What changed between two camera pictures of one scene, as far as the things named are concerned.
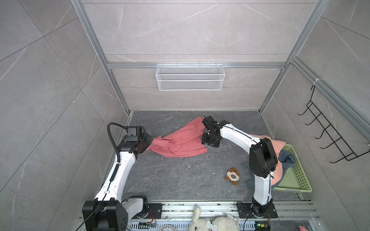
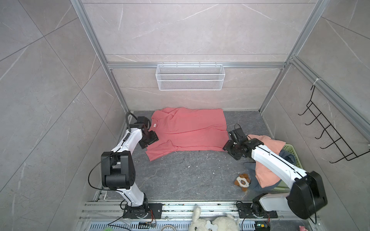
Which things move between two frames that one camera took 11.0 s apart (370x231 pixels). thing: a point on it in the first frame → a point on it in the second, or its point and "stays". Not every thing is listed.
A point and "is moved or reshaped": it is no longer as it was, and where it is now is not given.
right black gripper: [204, 140] → [227, 147]
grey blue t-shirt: [285, 158] stays
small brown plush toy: [233, 175] → [244, 181]
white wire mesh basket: [190, 77] stays
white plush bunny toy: [226, 222] stays
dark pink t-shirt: [186, 140] is moved or reshaped
